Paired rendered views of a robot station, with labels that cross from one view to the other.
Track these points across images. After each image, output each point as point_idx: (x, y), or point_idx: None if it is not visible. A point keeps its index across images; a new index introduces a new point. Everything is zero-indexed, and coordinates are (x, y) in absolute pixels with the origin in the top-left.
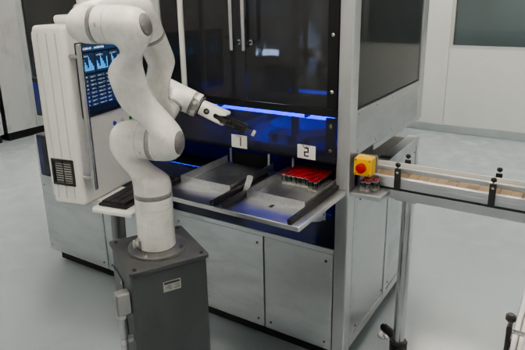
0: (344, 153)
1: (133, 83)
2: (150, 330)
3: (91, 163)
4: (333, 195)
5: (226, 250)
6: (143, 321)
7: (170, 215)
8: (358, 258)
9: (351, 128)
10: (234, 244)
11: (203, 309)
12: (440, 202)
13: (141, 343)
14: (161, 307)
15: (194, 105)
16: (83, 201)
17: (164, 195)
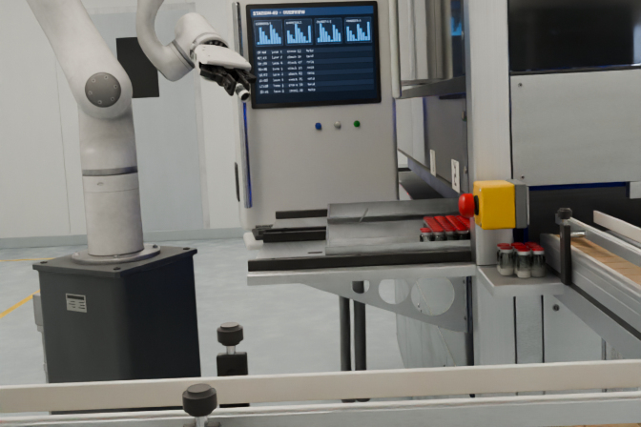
0: (471, 173)
1: None
2: (55, 361)
3: (242, 168)
4: (434, 264)
5: None
6: (48, 341)
7: (109, 204)
8: None
9: (478, 113)
10: (438, 365)
11: (115, 365)
12: (612, 333)
13: (48, 375)
14: (65, 332)
15: (194, 50)
16: (242, 223)
17: (95, 170)
